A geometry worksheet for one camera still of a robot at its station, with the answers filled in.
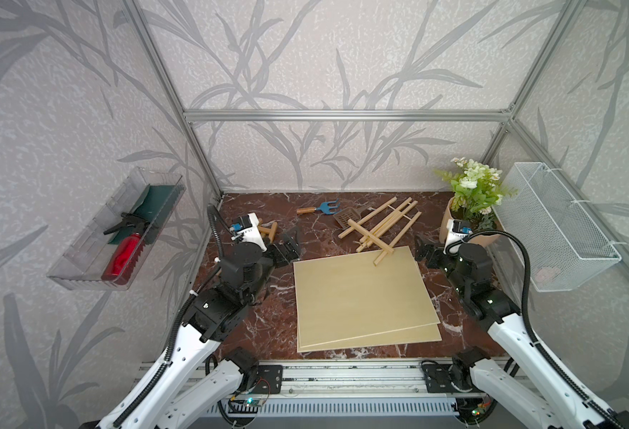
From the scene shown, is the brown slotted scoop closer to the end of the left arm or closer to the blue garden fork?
the blue garden fork

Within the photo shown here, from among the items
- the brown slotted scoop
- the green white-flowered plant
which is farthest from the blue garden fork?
the green white-flowered plant

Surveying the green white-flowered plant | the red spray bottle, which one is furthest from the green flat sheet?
the green white-flowered plant

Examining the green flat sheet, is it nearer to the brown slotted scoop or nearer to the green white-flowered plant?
the brown slotted scoop

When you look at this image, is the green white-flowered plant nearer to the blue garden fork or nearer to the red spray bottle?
the blue garden fork

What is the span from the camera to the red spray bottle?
1.84ft

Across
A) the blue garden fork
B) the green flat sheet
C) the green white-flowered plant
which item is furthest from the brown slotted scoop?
the green flat sheet

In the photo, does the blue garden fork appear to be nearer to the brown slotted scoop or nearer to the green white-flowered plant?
the brown slotted scoop
